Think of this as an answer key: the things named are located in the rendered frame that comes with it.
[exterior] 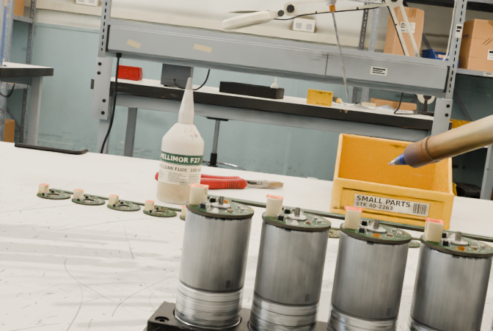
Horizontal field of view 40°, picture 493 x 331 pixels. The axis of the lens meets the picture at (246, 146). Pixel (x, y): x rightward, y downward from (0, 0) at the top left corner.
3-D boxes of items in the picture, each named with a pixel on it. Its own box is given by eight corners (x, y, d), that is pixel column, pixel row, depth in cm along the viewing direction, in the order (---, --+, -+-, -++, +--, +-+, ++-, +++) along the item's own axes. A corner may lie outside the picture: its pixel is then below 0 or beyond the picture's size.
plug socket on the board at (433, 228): (448, 244, 23) (451, 225, 23) (422, 240, 23) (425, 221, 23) (445, 238, 24) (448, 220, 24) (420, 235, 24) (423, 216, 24)
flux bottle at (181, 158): (151, 200, 53) (164, 75, 52) (161, 193, 56) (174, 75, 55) (193, 207, 53) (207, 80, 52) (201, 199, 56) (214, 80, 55)
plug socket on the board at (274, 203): (286, 219, 24) (288, 200, 24) (262, 216, 24) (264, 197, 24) (288, 215, 24) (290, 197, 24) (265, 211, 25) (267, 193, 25)
